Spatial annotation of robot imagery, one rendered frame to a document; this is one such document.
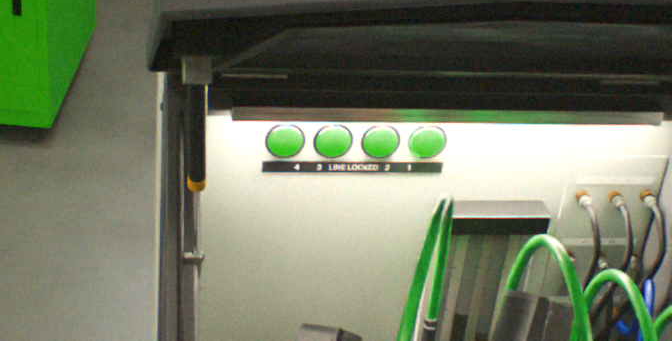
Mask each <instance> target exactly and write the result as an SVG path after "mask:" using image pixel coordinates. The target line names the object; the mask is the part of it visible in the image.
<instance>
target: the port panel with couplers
mask: <svg viewBox="0 0 672 341"><path fill-rule="evenodd" d="M667 159H668V156H616V155H572V158H571V163H570V167H569V171H568V175H567V181H566V185H565V189H564V193H563V198H562V202H561V206H560V210H559V216H558V220H557V224H556V228H555V233H554V238H556V239H557V240H558V241H559V242H560V243H561V245H562V246H563V248H564V249H565V251H566V252H567V254H568V256H569V258H570V260H571V262H572V264H573V267H575V269H576V272H577V274H578V278H579V281H580V284H581V285H582V283H583V281H584V278H585V276H586V273H587V270H588V267H589V265H590V261H591V258H592V253H593V233H592V228H591V223H590V218H589V214H588V212H587V210H586V206H587V205H592V207H593V208H594V210H595V214H596V218H597V223H598V228H599V234H600V253H599V259H598V262H597V265H596V268H595V271H594V274H593V277H592V279H591V282H592V280H593V279H594V278H595V277H596V276H597V274H599V273H600V272H602V267H603V266H608V267H609V268H610V269H617V270H619V268H620V266H621V263H622V261H623V259H624V255H625V250H626V235H625V229H624V223H623V217H622V214H621V212H620V210H619V208H618V207H619V206H620V205H624V206H625V207H626V208H627V211H628V213H629V218H630V224H631V229H632V237H634V248H632V255H631V259H630V262H629V265H628V267H627V269H626V271H625V275H627V276H628V277H629V278H630V279H631V280H633V279H634V276H635V271H639V270H640V269H641V262H640V260H639V257H640V254H641V250H642V247H643V243H644V239H645V235H646V232H647V228H648V225H649V221H650V218H651V214H652V212H653V211H652V209H651V206H652V205H657V206H658V201H657V199H656V195H657V192H658V188H659V185H660V181H661V177H663V173H664V170H665V166H666V163H667ZM591 282H590V283H591ZM606 291H607V284H606V285H605V286H604V287H602V288H601V289H600V290H599V292H598V293H597V295H596V296H595V298H594V300H593V302H592V304H591V307H590V309H589V311H588V316H590V315H591V314H592V312H593V311H594V309H595V308H596V305H597V304H598V302H599V301H600V299H601V297H603V296H604V294H605V293H606ZM539 296H542V297H547V298H549V299H551V300H553V301H555V302H558V303H560V304H562V305H564V306H566V308H568V309H570V306H571V300H570V296H569V292H568V289H567V286H566V283H565V280H564V277H563V273H562V270H561V268H560V266H559V264H558V262H557V260H556V258H555V256H554V255H553V254H552V252H551V251H550V255H549V259H548V263H547V268H546V272H545V276H543V281H542V286H541V290H540V294H539ZM627 297H628V296H627V295H626V293H625V291H624V290H623V289H622V287H621V286H620V285H618V287H617V288H616V290H615V291H614V293H613V316H614V315H615V314H616V312H617V311H618V310H619V309H620V308H621V307H622V305H623V303H624V302H625V301H626V300H627ZM606 307H607V304H606V306H605V308H604V309H603V311H601V312H600V314H599V315H598V317H597V318H596V319H595V321H594V322H593V324H592V325H591V332H592V339H594V338H595V337H596V335H597V334H598V332H599V331H600V330H602V329H603V328H604V327H605V321H606ZM613 316H612V317H613Z"/></svg>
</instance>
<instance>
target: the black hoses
mask: <svg viewBox="0 0 672 341"><path fill-rule="evenodd" d="M618 208H619V210H620V212H621V214H622V217H623V223H624V229H625V235H626V250H625V255H624V259H623V261H622V263H621V266H620V268H619V270H620V271H622V272H624V274H625V271H626V269H627V267H628V265H629V262H630V259H631V255H632V248H634V237H632V229H631V224H630V218H629V213H628V211H627V208H626V207H625V206H624V205H620V206H619V207H618ZM651 209H652V211H653V213H654V215H655V219H656V225H657V231H658V252H657V256H656V259H655V261H654V263H653V265H652V267H651V268H650V270H649V271H648V274H647V276H646V277H645V278H644V280H643V281H642V282H641V284H640V285H639V286H638V289H639V290H640V292H641V293H642V292H643V290H644V283H645V281H647V280H652V279H653V277H654V276H655V274H656V273H657V270H658V268H659V266H660V265H662V263H663V260H664V256H665V252H666V232H665V226H664V220H663V214H661V211H660V209H659V207H658V206H657V205H652V206H651ZM586 210H587V212H588V214H589V218H590V223H591V228H592V233H593V253H592V258H591V261H590V265H589V267H588V270H587V273H586V276H585V278H584V281H583V283H582V285H581V287H582V291H583V294H584V292H585V290H586V289H587V287H588V286H589V284H590V282H591V279H592V277H593V274H594V271H595V268H596V265H597V262H598V259H599V253H600V234H599V228H598V223H597V218H596V214H595V210H594V208H593V207H592V205H587V206H586ZM618 285H619V284H617V283H616V282H609V283H607V291H606V293H605V294H604V296H603V297H601V299H600V301H599V302H598V304H597V305H596V308H595V309H594V311H593V312H592V314H591V315H590V316H589V321H590V326H591V325H592V324H593V322H594V321H595V319H596V318H597V317H598V315H599V314H600V312H601V311H603V309H604V308H605V306H606V304H607V307H606V321H605V327H604V328H603V329H602V330H600V331H599V332H598V334H597V335H596V337H595V338H594V339H593V341H609V339H610V334H611V329H612V327H613V326H614V325H615V324H616V323H617V322H618V320H619V319H620V318H621V317H622V316H623V315H624V313H625V312H626V311H627V310H628V309H629V307H630V306H632V302H630V300H629V298H627V300H626V301H625V302H624V303H623V305H622V307H621V308H620V309H619V310H618V311H617V312H616V314H615V315H614V316H613V293H614V291H615V290H616V288H617V287H618ZM612 316H613V317H612Z"/></svg>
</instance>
